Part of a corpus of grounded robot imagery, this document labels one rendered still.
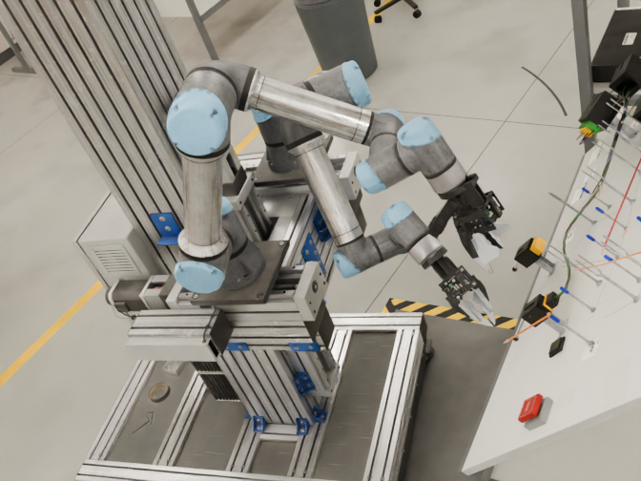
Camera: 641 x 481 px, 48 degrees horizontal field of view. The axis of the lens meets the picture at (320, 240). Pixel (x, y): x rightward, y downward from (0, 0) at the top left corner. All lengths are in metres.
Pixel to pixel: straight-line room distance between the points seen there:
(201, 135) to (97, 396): 2.40
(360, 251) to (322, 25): 3.22
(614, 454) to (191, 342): 1.07
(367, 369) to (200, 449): 0.71
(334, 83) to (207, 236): 0.47
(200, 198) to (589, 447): 1.04
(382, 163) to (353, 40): 3.50
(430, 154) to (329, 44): 3.53
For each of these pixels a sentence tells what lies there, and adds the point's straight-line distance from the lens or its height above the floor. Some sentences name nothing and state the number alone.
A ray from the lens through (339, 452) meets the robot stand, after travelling 2.65.
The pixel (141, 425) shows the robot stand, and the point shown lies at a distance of 3.11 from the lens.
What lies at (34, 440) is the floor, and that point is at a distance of 3.72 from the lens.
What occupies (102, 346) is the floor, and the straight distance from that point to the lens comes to 3.91.
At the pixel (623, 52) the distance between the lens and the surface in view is 2.46.
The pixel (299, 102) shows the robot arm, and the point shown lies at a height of 1.63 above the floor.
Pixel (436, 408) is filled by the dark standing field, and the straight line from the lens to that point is 2.91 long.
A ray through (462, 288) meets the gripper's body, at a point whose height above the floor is 1.16.
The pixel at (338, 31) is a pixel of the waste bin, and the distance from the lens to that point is 4.87.
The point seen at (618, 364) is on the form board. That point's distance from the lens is 1.40.
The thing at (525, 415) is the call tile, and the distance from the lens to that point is 1.51.
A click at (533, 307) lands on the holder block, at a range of 1.64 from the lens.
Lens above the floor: 2.34
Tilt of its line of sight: 38 degrees down
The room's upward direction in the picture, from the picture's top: 22 degrees counter-clockwise
